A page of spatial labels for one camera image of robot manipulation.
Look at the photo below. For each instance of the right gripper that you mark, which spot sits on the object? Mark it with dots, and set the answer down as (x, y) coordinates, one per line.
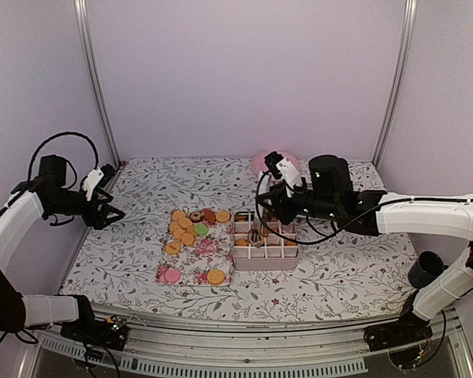
(278, 196)

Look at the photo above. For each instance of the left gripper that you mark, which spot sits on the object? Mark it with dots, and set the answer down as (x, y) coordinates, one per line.
(98, 220)

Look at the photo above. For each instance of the metal tongs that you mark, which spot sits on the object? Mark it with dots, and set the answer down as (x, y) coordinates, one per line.
(258, 232)

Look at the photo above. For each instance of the compartment tin box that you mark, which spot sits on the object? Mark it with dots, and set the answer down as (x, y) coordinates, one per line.
(265, 251)

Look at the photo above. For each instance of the floral cookie tray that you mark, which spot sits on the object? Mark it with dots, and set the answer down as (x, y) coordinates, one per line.
(193, 255)

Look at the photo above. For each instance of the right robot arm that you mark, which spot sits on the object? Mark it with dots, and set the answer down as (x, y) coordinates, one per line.
(329, 195)

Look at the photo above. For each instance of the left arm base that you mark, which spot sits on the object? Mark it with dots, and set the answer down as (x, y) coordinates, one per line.
(111, 333)

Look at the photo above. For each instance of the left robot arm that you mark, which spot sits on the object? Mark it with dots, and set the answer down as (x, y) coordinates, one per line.
(42, 195)

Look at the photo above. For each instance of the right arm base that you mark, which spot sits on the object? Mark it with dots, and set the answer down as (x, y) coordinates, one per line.
(407, 329)

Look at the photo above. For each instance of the pink plate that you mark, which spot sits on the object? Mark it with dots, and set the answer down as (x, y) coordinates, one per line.
(258, 161)

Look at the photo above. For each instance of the round biscuit top right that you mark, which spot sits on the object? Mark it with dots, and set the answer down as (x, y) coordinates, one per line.
(223, 216)

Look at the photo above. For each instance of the chocolate sprinkle donut cookie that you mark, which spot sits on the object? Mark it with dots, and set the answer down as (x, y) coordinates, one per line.
(197, 216)

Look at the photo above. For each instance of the green sandwich cookie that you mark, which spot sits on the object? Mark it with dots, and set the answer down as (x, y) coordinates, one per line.
(200, 229)

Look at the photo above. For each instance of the pink round cookie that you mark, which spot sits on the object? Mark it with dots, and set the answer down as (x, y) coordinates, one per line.
(171, 276)

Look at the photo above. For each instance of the round cream sandwich cookie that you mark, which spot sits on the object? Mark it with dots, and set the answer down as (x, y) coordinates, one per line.
(216, 277)

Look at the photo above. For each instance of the floral tablecloth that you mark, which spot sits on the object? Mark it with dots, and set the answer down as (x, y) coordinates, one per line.
(346, 278)

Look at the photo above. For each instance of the dark blue cup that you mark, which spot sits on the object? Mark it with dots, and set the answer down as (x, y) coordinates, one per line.
(427, 268)

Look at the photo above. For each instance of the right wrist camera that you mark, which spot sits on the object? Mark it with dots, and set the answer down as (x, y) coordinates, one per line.
(283, 169)

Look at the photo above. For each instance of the front aluminium rail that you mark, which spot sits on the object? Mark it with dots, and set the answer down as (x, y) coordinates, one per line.
(168, 346)

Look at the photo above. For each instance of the left aluminium post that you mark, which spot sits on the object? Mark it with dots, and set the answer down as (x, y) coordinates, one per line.
(84, 29)

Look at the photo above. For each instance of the aluminium post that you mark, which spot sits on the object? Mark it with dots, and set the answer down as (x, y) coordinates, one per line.
(84, 29)
(405, 42)

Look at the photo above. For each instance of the right aluminium post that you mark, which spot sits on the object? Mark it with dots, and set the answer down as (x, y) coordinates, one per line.
(405, 42)

